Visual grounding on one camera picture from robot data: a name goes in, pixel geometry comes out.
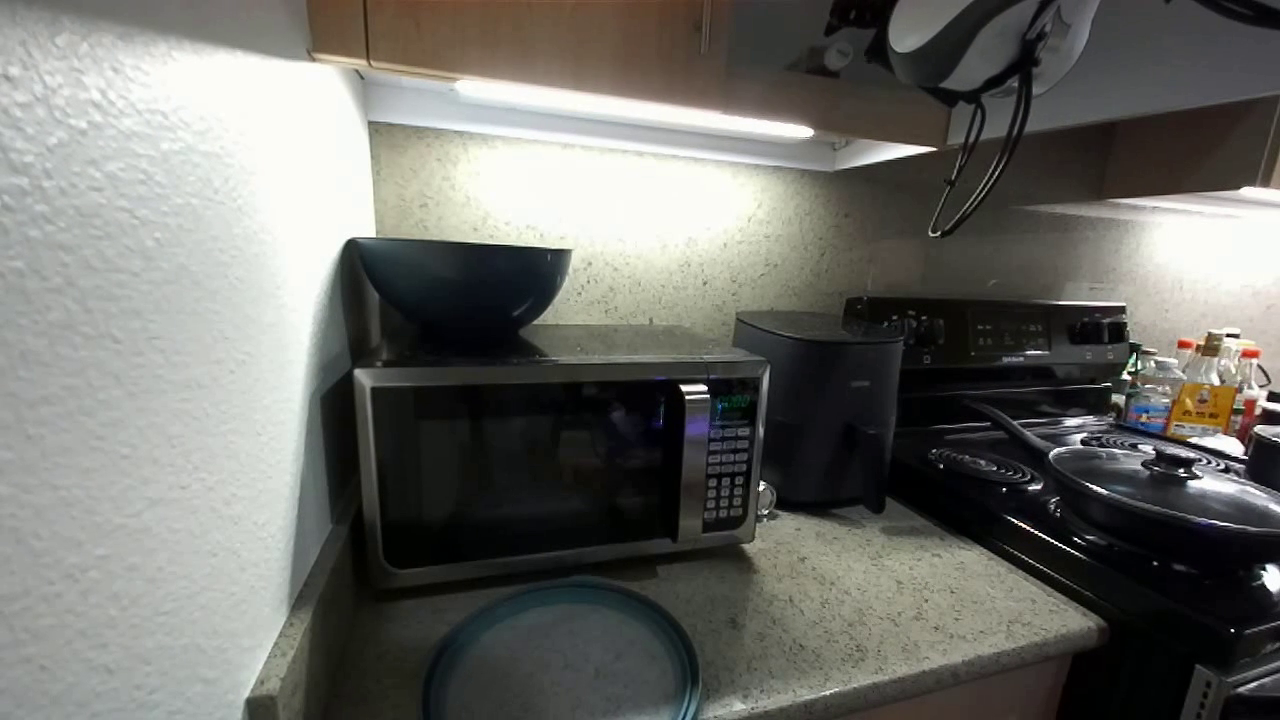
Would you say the dark frying pan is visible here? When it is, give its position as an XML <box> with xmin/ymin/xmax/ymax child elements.
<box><xmin>964</xmin><ymin>396</ymin><xmax>1280</xmax><ymax>576</ymax></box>

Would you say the clear bottle with blue label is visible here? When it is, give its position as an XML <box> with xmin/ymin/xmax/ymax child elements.
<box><xmin>1120</xmin><ymin>346</ymin><xmax>1189</xmax><ymax>440</ymax></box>

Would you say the dark blue bowl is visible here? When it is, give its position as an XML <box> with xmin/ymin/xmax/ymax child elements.
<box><xmin>343</xmin><ymin>231</ymin><xmax>575</xmax><ymax>354</ymax></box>

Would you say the black and silver microwave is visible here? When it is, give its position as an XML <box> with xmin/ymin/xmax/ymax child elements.
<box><xmin>348</xmin><ymin>321</ymin><xmax>778</xmax><ymax>596</ymax></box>

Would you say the red-capped sauce bottle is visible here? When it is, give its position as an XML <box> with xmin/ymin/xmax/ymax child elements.
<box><xmin>1233</xmin><ymin>340</ymin><xmax>1278</xmax><ymax>443</ymax></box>

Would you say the wooden wall cabinet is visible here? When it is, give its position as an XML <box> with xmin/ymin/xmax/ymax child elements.
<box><xmin>304</xmin><ymin>0</ymin><xmax>953</xmax><ymax>175</ymax></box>

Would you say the blue-rimmed plate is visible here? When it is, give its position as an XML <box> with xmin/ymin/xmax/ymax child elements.
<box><xmin>419</xmin><ymin>572</ymin><xmax>710</xmax><ymax>720</ymax></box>

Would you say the yellow oil bottle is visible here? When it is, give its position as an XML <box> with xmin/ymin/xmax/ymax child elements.
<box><xmin>1168</xmin><ymin>328</ymin><xmax>1246</xmax><ymax>448</ymax></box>

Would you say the wooden base cabinet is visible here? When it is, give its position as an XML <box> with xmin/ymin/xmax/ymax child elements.
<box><xmin>823</xmin><ymin>648</ymin><xmax>1082</xmax><ymax>720</ymax></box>

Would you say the black air fryer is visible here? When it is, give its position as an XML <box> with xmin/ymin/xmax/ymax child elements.
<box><xmin>731</xmin><ymin>307</ymin><xmax>907</xmax><ymax>519</ymax></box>

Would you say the dark jar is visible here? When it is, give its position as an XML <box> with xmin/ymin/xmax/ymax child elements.
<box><xmin>1246</xmin><ymin>421</ymin><xmax>1280</xmax><ymax>493</ymax></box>

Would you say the large coil burner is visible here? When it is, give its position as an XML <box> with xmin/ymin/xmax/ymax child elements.
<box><xmin>923</xmin><ymin>443</ymin><xmax>1060</xmax><ymax>500</ymax></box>

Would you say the range hood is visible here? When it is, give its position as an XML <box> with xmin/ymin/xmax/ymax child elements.
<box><xmin>949</xmin><ymin>93</ymin><xmax>1280</xmax><ymax>223</ymax></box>

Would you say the under-cabinet light strip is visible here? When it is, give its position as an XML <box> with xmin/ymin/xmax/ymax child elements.
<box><xmin>450</xmin><ymin>72</ymin><xmax>821</xmax><ymax>149</ymax></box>

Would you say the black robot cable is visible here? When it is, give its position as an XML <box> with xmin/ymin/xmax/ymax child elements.
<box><xmin>923</xmin><ymin>56</ymin><xmax>1039</xmax><ymax>245</ymax></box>

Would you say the black electric stove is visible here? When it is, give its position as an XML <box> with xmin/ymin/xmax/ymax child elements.
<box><xmin>841</xmin><ymin>292</ymin><xmax>1280</xmax><ymax>720</ymax></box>

